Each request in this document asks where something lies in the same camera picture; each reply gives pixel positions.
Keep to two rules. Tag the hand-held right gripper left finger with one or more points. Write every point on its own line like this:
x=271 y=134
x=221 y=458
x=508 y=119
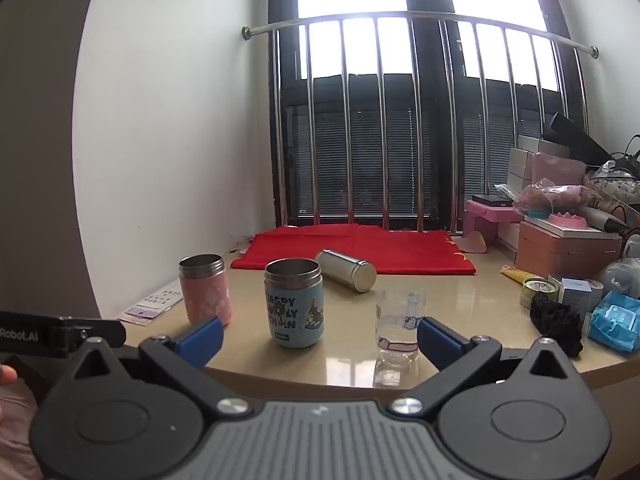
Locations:
x=201 y=341

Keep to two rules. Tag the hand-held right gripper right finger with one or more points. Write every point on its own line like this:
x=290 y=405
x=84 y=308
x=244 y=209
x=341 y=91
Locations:
x=440 y=344

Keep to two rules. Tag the plain silver steel cup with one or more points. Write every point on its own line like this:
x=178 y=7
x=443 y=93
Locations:
x=345 y=267

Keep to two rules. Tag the pink floral steel cup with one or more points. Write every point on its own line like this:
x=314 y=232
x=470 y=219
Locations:
x=206 y=295

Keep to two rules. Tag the clear cartoon print cup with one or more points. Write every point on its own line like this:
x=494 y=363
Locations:
x=399 y=320

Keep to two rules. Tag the blue cartoon steel cup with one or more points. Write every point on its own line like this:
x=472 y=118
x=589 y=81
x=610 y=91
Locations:
x=294 y=310

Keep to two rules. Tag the person's left hand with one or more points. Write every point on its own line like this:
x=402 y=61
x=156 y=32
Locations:
x=6 y=375

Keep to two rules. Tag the purple sticker sheet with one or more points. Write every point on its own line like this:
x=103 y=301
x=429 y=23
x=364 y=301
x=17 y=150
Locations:
x=155 y=305

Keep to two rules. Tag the yellow tube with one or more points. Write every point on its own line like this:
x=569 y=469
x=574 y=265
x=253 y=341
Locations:
x=517 y=275

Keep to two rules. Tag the pink cloth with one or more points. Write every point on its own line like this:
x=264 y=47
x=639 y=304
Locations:
x=15 y=435

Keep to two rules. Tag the small round tin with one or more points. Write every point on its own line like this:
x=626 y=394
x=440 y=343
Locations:
x=537 y=292

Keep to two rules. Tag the black ruffled cloth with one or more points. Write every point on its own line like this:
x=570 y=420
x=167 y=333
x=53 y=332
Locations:
x=557 y=322

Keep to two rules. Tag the red cloth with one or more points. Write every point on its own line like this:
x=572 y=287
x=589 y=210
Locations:
x=360 y=247

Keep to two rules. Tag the pink small stool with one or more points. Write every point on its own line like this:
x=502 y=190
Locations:
x=487 y=220

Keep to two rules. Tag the small white carton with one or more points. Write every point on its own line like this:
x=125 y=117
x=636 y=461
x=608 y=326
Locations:
x=575 y=295

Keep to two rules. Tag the black flat box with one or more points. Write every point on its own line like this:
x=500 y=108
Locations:
x=492 y=200

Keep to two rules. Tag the large pink box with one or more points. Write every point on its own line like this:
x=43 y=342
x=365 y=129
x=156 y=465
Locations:
x=565 y=255

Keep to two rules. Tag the white flat box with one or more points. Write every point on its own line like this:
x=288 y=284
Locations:
x=560 y=230

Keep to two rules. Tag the blue plastic packet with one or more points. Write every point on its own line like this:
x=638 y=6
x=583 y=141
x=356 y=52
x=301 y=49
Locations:
x=615 y=322

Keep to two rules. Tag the pink ridged massager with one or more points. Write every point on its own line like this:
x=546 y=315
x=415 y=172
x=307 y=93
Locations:
x=567 y=221

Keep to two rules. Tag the pink plastic bag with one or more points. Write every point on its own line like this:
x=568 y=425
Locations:
x=555 y=195

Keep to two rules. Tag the white plastic bag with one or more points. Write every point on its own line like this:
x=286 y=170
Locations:
x=622 y=275

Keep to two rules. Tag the stack of white boxes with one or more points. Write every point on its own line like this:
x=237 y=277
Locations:
x=522 y=165

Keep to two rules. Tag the grey hair dryer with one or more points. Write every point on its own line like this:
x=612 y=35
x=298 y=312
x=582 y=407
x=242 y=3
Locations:
x=602 y=217

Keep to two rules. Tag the pale pink box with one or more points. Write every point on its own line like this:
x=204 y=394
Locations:
x=555 y=167

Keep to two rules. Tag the steel window railing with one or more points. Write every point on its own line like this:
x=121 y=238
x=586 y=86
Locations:
x=380 y=125

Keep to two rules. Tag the floral fabric bag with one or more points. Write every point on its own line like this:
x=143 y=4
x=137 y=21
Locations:
x=615 y=185

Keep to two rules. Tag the black angular case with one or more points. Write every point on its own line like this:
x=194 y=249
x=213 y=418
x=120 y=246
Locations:
x=575 y=137

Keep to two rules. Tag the dark window frame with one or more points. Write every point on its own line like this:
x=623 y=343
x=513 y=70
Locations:
x=425 y=95

